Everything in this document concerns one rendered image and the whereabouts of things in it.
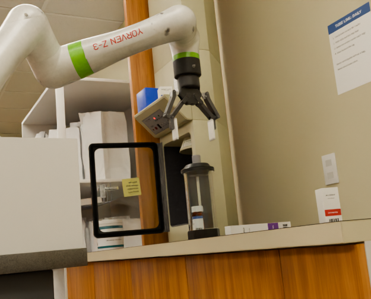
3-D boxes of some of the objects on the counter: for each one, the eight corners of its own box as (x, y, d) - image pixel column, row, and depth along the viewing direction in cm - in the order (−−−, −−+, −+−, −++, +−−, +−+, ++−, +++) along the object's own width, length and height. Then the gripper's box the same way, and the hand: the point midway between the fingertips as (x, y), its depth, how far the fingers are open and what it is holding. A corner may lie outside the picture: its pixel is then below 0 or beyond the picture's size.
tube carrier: (209, 235, 172) (202, 171, 176) (227, 232, 163) (220, 165, 167) (180, 237, 167) (174, 171, 171) (198, 235, 158) (191, 165, 162)
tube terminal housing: (218, 239, 236) (201, 78, 250) (259, 235, 208) (237, 53, 222) (168, 244, 225) (154, 74, 239) (205, 240, 196) (185, 47, 211)
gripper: (214, 83, 184) (221, 142, 180) (149, 79, 173) (155, 142, 169) (225, 76, 178) (232, 137, 174) (158, 72, 166) (164, 137, 162)
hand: (194, 136), depth 171 cm, fingers open, 13 cm apart
